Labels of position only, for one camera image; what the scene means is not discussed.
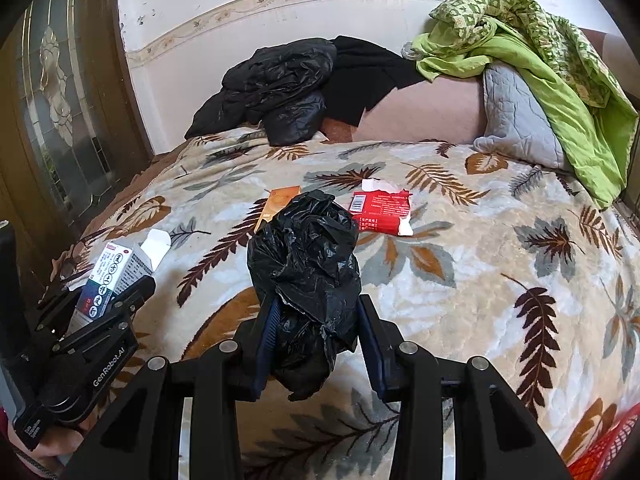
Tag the black plastic bag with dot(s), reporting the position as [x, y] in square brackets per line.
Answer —
[305, 280]

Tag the red plastic basket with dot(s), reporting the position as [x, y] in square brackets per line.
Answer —
[607, 452]

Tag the wooden door with stained glass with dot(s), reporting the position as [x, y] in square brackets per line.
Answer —
[55, 110]

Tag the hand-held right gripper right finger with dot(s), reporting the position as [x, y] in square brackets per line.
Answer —
[373, 357]

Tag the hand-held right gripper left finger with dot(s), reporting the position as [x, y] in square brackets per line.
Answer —
[265, 342]

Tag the person's left hand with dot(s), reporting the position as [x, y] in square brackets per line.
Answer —
[52, 447]

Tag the clear plastic wrapper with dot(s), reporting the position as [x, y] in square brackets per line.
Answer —
[411, 51]

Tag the torn red packet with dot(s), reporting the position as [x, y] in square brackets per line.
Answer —
[382, 210]

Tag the orange cardboard box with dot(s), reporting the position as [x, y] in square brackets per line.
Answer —
[278, 206]

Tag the dark upright appliance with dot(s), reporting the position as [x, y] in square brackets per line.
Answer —
[10, 285]

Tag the grey quilted pillow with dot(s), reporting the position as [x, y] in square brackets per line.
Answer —
[517, 115]

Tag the black puffer jacket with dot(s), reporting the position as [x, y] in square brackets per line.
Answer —
[270, 95]

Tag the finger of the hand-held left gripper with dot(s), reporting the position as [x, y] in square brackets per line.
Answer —
[127, 302]
[56, 306]

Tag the black cloth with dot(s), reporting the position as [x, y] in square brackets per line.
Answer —
[372, 77]

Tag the white and blue medicine box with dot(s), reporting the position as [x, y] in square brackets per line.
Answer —
[114, 275]

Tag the brown wooden headboard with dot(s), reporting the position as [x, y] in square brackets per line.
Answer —
[631, 212]

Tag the green quilt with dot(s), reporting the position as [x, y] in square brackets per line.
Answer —
[540, 50]

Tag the leaf print blanket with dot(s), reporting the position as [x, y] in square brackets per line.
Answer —
[450, 285]

